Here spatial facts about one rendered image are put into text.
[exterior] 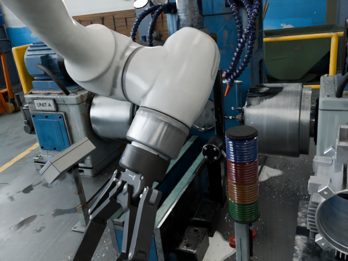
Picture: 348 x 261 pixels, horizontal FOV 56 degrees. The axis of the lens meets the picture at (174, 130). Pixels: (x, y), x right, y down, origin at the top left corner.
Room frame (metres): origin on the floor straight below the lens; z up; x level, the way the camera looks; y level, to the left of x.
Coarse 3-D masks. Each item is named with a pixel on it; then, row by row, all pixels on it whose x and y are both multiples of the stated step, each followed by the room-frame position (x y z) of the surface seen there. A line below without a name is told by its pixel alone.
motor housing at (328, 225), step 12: (324, 168) 0.65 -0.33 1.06; (336, 180) 0.57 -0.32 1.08; (336, 192) 0.53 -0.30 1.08; (312, 204) 0.55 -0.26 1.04; (324, 204) 0.63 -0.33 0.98; (336, 204) 0.66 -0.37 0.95; (312, 216) 0.55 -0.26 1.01; (324, 216) 0.59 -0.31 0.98; (336, 216) 0.62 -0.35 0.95; (312, 228) 0.55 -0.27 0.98; (324, 228) 0.56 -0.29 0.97; (336, 228) 0.58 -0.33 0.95; (336, 240) 0.54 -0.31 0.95; (336, 252) 0.53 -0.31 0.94
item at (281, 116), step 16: (256, 96) 1.01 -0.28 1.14; (272, 96) 0.99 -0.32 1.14; (288, 96) 0.97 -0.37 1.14; (304, 96) 0.96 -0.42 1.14; (256, 112) 0.97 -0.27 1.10; (272, 112) 0.95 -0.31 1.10; (288, 112) 0.93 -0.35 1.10; (304, 112) 0.93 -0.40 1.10; (256, 128) 0.96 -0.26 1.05; (272, 128) 0.94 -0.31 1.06; (288, 128) 0.92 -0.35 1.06; (304, 128) 0.91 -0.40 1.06; (272, 144) 0.94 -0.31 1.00; (288, 144) 0.92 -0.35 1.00; (304, 144) 0.91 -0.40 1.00
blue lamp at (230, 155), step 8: (256, 136) 0.55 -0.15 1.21; (232, 144) 0.54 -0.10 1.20; (240, 144) 0.53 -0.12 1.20; (248, 144) 0.53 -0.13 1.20; (256, 144) 0.55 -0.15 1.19; (232, 152) 0.54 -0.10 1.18; (240, 152) 0.53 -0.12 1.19; (248, 152) 0.53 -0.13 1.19; (256, 152) 0.55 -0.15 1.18; (232, 160) 0.54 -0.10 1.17; (240, 160) 0.53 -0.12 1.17; (248, 160) 0.53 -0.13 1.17
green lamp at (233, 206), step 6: (258, 198) 0.56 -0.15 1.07; (234, 204) 0.55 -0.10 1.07; (240, 204) 0.54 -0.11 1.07; (246, 204) 0.53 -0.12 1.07; (252, 204) 0.54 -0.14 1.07; (258, 204) 0.55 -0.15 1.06; (234, 210) 0.55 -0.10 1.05; (240, 210) 0.54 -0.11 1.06; (246, 210) 0.53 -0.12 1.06; (252, 210) 0.54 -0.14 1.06; (258, 210) 0.55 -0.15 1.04; (234, 216) 0.55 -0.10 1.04; (240, 216) 0.54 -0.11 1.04; (246, 216) 0.53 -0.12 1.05; (252, 216) 0.54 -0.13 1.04
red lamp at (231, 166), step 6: (228, 162) 0.55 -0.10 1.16; (234, 162) 0.54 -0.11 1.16; (252, 162) 0.54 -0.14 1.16; (228, 168) 0.56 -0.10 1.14; (234, 168) 0.54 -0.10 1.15; (240, 168) 0.54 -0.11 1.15; (246, 168) 0.53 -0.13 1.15; (252, 168) 0.54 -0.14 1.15; (228, 174) 0.56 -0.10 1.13; (234, 174) 0.54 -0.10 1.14; (240, 174) 0.54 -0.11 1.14; (246, 174) 0.53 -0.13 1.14; (252, 174) 0.54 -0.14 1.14; (234, 180) 0.54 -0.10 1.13; (240, 180) 0.54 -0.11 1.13; (246, 180) 0.53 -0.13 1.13; (252, 180) 0.54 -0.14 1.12
